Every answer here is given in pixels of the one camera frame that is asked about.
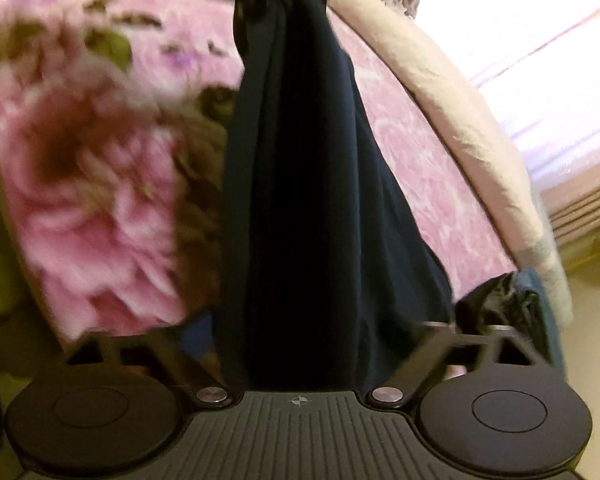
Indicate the pink curtain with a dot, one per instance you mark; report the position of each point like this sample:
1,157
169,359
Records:
540,50

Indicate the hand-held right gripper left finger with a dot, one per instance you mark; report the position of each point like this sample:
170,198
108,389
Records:
180,366

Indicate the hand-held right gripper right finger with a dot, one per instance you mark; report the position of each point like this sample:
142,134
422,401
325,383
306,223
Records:
420,360

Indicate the stack of folded dark clothes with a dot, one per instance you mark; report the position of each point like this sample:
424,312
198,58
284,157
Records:
505,305

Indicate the navy blue garment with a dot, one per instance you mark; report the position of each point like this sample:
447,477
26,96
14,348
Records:
305,210

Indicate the pink floral blanket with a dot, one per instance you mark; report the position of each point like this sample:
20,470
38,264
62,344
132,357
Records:
80,185

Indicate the pale pink quilt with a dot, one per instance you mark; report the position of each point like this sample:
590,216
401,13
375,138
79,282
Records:
480,135

